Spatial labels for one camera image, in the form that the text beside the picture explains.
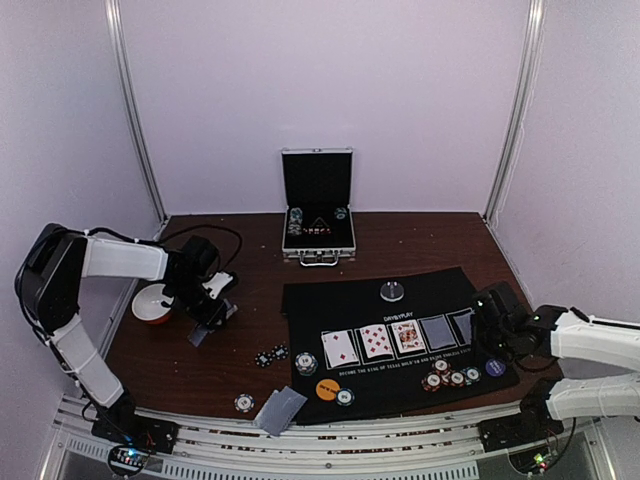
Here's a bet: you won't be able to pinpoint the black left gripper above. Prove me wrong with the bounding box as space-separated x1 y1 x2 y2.
167 276 227 330

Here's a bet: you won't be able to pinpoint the purple small blind button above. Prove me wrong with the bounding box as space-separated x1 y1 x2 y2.
485 359 507 378

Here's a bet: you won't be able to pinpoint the grey playing card deck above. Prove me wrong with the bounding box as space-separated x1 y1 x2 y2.
188 325 212 347

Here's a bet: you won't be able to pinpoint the face down card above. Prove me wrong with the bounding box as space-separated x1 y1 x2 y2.
451 309 473 346
420 315 457 352

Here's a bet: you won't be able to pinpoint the black orange hundred chip stack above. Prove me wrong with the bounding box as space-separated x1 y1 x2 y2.
445 371 466 388

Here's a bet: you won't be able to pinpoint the king of diamonds card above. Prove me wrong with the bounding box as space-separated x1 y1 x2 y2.
391 320 426 354

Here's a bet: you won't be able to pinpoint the small chip stack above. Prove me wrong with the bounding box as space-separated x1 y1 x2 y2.
294 352 318 376

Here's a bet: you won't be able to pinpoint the eight of diamonds card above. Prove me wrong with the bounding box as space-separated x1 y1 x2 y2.
359 324 393 360

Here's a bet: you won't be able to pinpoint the dealt cards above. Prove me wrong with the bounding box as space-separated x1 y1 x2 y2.
254 386 308 437

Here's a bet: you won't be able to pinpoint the two of diamonds card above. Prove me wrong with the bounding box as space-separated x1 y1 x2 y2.
321 330 359 368

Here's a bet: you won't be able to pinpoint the orange big blind button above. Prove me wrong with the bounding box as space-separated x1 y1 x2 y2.
315 378 341 402

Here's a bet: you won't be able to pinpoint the blue green fifty chip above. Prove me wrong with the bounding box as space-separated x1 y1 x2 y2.
335 388 355 406

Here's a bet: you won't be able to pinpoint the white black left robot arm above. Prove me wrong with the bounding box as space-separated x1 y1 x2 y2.
14 223 238 444

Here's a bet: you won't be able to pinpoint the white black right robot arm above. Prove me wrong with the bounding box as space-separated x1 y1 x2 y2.
471 282 639 442

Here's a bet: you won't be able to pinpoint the white red bowl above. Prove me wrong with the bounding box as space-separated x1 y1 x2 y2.
131 283 174 325

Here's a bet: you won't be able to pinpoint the black white chip left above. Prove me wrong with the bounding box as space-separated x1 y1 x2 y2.
255 351 273 368

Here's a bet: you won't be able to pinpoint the black white chip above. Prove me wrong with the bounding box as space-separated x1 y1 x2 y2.
255 351 273 368
271 344 289 360

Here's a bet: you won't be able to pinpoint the black white chip right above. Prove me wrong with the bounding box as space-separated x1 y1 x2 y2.
271 344 289 360

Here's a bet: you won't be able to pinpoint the white blue chip flat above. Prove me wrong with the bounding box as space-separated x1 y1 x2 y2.
234 393 255 413

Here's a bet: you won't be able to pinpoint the chips row in case left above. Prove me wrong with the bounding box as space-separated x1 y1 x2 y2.
287 207 304 236

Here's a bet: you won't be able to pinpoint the black poker table mat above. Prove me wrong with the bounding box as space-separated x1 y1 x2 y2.
282 267 519 425

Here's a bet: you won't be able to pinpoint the red dice set in case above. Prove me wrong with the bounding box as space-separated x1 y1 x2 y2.
303 217 332 236

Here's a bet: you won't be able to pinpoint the aluminium poker case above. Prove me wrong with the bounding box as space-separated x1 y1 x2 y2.
281 147 356 268

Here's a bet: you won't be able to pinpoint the chips in case right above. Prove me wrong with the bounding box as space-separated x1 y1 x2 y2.
334 207 349 221

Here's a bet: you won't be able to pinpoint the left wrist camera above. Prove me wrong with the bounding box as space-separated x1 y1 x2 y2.
202 271 237 299

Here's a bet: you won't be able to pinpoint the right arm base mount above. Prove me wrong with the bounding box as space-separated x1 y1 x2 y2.
478 413 565 477

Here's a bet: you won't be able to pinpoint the aluminium frame rail front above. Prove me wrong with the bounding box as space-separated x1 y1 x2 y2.
52 394 601 480

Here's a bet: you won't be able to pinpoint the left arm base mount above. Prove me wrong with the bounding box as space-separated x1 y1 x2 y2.
91 415 179 478

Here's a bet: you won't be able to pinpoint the right aluminium frame post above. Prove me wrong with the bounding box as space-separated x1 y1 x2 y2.
484 0 546 226

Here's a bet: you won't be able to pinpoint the aluminium frame post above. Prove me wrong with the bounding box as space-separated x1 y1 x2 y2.
484 0 546 226
104 0 168 223

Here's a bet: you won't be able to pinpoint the left aluminium frame post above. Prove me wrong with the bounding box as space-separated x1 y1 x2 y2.
104 0 168 223

